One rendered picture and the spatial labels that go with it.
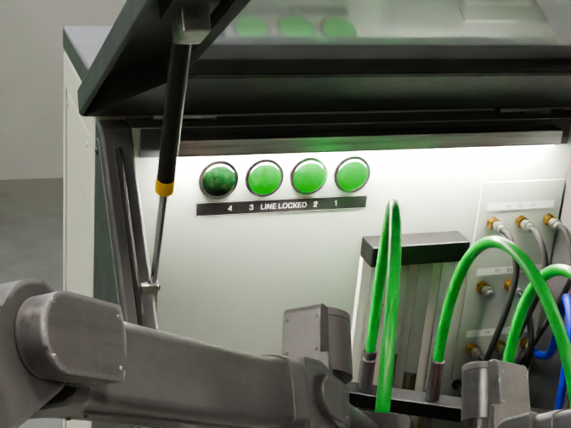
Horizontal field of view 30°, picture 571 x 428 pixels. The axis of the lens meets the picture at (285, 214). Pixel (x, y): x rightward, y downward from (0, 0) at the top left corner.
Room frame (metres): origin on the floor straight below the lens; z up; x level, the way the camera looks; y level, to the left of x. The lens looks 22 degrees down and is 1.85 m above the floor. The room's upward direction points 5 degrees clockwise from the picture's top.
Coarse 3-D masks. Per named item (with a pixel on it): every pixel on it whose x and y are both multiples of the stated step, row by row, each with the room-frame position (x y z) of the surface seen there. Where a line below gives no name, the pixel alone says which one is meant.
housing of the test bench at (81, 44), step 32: (64, 32) 1.48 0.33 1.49; (96, 32) 1.47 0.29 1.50; (64, 64) 1.48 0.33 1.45; (64, 96) 1.48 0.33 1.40; (64, 128) 1.48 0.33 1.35; (64, 160) 1.48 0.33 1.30; (64, 192) 1.48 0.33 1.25; (64, 224) 1.48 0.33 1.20; (64, 256) 1.47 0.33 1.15; (64, 288) 1.47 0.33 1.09
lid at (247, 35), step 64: (128, 0) 0.94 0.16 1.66; (192, 0) 0.87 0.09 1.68; (256, 0) 0.94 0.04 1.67; (320, 0) 0.96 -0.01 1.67; (384, 0) 0.97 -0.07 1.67; (448, 0) 0.99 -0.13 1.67; (512, 0) 1.01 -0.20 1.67; (128, 64) 1.15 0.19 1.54; (192, 64) 1.04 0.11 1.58; (256, 64) 1.12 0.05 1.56; (320, 64) 1.14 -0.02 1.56; (384, 64) 1.17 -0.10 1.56; (448, 64) 1.20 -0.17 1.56; (512, 64) 1.23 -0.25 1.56
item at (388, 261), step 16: (400, 208) 1.08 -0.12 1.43; (384, 224) 1.18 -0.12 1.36; (400, 224) 1.04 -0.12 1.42; (384, 240) 1.20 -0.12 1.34; (400, 240) 1.01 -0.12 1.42; (384, 256) 1.21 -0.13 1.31; (400, 256) 0.99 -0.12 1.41; (384, 272) 1.22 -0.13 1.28; (384, 304) 0.94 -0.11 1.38; (384, 320) 0.93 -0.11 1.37; (368, 336) 1.24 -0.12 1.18; (384, 336) 0.91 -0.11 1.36; (368, 352) 1.23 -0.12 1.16; (384, 352) 0.90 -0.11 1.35; (384, 368) 0.89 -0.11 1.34; (384, 384) 0.88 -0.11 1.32; (384, 400) 0.87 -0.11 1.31
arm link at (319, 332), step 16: (320, 304) 0.83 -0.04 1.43; (288, 320) 0.82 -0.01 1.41; (304, 320) 0.82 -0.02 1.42; (320, 320) 0.81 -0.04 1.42; (336, 320) 0.83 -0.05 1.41; (288, 336) 0.81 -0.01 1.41; (304, 336) 0.81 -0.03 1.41; (320, 336) 0.80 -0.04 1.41; (336, 336) 0.82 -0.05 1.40; (288, 352) 0.80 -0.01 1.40; (304, 352) 0.79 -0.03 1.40; (320, 352) 0.79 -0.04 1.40; (336, 352) 0.81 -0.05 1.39; (336, 368) 0.80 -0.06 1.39; (352, 368) 0.82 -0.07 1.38; (320, 384) 0.72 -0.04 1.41; (336, 384) 0.74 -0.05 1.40; (320, 400) 0.71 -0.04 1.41; (336, 400) 0.73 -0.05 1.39; (336, 416) 0.72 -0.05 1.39
